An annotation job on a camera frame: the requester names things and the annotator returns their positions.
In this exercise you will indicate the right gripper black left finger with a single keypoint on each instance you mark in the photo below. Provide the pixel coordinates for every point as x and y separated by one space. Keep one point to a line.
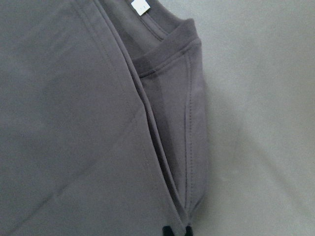
167 231

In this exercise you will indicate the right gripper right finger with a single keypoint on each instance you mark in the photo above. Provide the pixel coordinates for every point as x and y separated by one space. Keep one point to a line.
189 231

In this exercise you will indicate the dark brown t-shirt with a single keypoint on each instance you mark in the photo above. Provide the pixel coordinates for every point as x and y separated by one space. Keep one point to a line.
103 126

